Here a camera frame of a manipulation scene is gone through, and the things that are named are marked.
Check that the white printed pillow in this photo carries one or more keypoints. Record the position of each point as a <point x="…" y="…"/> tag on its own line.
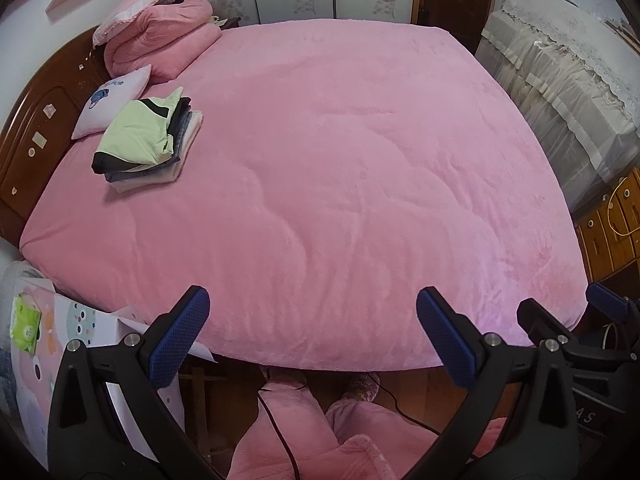
<point x="100" y="105"/>

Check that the folded pink quilt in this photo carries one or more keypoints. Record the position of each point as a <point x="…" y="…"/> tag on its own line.
<point x="165" y="35"/>

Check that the green tissue packet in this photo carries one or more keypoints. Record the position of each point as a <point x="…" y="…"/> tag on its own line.
<point x="26" y="325"/>

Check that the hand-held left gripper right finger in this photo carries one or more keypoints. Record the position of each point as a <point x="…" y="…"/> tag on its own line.
<point x="447" y="340"/>

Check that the wooden headboard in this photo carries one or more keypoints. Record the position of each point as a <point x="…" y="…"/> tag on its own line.
<point x="30" y="125"/>

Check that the pink pajama pants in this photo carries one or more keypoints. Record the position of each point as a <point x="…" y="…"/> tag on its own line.
<point x="360" y="435"/>

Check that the wooden drawer chest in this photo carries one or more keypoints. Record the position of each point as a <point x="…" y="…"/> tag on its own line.
<point x="610" y="245"/>

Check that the folded white garment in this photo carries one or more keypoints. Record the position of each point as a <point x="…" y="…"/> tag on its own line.
<point x="150" y="185"/>

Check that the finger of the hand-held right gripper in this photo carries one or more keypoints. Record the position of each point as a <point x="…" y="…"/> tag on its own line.
<point x="537" y="317"/>
<point x="607" y="302"/>

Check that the green and black jacket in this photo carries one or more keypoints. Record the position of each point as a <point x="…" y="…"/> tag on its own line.
<point x="135" y="135"/>

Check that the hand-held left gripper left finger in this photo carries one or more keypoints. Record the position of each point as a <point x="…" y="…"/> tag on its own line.
<point x="182" y="335"/>

